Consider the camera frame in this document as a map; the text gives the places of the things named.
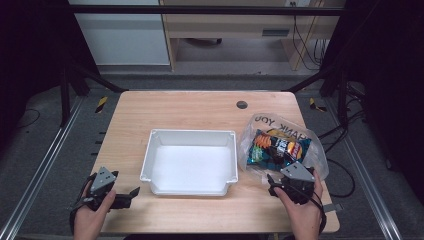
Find yellow black tape strip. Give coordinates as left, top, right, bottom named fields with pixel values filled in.
left=308, top=96, right=328, bottom=114
left=94, top=95, right=109, bottom=115

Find clear plastic bag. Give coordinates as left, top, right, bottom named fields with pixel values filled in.
left=237, top=112, right=330, bottom=185

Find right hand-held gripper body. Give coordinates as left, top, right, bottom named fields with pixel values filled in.
left=273, top=161, right=316, bottom=205

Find black frame crossbar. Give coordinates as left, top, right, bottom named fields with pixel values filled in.
left=67, top=4, right=346, bottom=16

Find white cabinet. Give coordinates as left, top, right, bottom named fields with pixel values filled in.
left=67, top=0, right=171, bottom=67

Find black frame strut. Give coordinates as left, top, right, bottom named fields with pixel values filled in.
left=285, top=65, right=352, bottom=129
left=59, top=59, right=129, bottom=128

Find aluminium floor rail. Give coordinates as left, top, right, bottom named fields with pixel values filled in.
left=0, top=95, right=85, bottom=240
left=323, top=97, right=405, bottom=240

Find grey tape tab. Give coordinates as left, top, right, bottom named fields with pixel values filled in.
left=322, top=202, right=344, bottom=214

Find thin black floor cable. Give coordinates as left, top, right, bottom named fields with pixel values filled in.
left=15, top=107, right=42, bottom=130

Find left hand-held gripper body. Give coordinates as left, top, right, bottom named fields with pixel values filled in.
left=79, top=166, right=133, bottom=212

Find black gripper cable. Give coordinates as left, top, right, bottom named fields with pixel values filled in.
left=298, top=186, right=328, bottom=235
left=68, top=172, right=98, bottom=235

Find dark chips packet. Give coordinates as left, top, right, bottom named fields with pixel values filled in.
left=246, top=128, right=313, bottom=173

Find hanging black cables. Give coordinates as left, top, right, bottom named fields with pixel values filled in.
left=291, top=2, right=329, bottom=72

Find black floor cables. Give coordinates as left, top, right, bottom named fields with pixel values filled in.
left=317, top=83, right=368, bottom=199

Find person's right hand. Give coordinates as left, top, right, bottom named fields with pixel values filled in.
left=273, top=169, right=324, bottom=240

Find white plastic bin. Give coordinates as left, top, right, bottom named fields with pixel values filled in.
left=139, top=128, right=240, bottom=197

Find person's left hand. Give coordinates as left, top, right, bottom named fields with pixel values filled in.
left=72, top=181, right=117, bottom=240

